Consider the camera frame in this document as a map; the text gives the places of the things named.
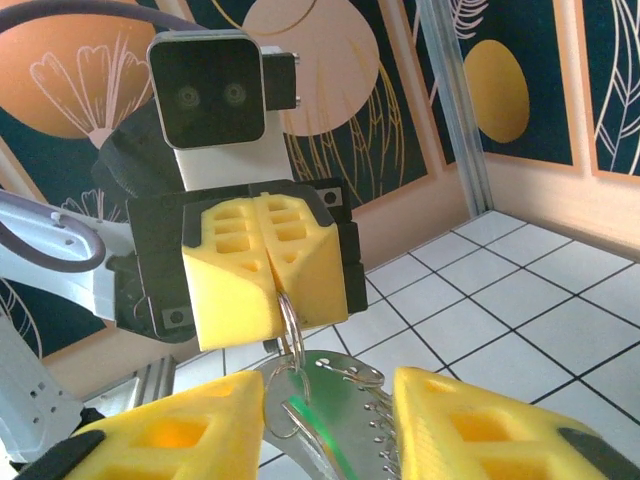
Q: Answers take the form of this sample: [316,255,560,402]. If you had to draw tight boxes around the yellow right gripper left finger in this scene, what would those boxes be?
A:
[13,369,267,480]

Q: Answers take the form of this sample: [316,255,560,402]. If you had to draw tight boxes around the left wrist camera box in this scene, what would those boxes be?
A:
[146,28,302,195]

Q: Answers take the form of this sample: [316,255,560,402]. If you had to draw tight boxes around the key with green head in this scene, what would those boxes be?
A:
[262,363,359,480]

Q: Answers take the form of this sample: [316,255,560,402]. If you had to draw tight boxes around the dark panel moon peach circle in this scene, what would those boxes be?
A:
[192,0,431,209]

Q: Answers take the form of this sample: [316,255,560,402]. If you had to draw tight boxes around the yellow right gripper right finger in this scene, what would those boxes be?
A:
[391,366,640,480]

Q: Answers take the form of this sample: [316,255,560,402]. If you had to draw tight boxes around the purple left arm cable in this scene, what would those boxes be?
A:
[0,0,202,275]

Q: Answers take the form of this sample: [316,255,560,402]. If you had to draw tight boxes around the aluminium frame post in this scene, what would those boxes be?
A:
[417,0,496,217]

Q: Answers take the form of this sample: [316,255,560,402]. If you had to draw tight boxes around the dark panel orange circle leaves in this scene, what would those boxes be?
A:
[582,0,640,176]

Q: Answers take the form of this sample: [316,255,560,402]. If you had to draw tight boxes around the dark panel yellow oval feather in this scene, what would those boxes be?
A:
[452,0,575,166]

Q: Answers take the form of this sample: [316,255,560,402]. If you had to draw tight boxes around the long aluminium base rail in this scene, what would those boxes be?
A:
[82,355,177,416]

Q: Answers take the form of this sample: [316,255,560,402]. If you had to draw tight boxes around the silver split keyring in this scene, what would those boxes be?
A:
[276,291,305,374]

